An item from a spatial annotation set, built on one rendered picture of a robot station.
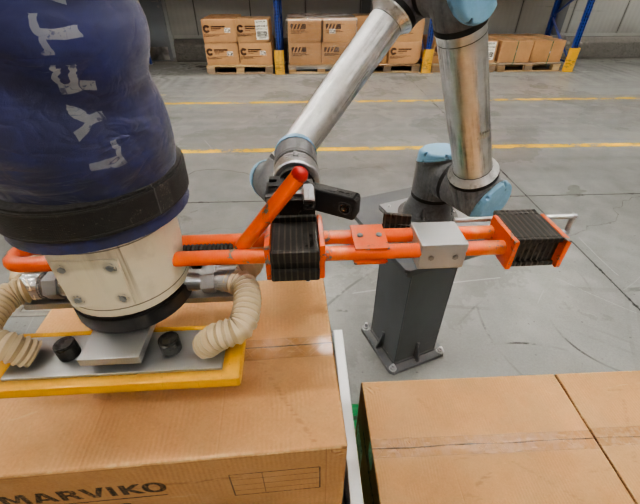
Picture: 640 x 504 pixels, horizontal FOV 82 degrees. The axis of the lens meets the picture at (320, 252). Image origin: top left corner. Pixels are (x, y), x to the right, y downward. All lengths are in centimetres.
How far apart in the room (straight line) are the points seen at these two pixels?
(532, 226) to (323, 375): 42
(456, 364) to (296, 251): 158
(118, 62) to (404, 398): 104
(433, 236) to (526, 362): 163
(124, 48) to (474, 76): 78
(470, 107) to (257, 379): 81
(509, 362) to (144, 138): 193
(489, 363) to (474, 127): 129
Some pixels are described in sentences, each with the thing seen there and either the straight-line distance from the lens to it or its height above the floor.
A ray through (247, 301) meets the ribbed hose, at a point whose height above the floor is 116.
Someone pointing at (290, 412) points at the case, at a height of 95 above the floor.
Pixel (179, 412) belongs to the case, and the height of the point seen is 95.
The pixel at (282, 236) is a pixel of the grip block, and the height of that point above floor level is 122.
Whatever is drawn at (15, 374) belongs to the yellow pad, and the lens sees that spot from 66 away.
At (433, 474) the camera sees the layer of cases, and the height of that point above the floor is 54.
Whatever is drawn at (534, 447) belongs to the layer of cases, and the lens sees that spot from 123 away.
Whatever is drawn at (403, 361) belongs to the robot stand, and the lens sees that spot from 192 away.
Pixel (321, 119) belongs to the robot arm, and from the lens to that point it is 95.
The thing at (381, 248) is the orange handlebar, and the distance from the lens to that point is 53.
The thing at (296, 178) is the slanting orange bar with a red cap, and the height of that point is 132.
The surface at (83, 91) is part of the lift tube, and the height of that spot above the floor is 145.
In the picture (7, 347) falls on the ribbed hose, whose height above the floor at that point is 114.
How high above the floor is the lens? 153
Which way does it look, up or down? 37 degrees down
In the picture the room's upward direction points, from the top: straight up
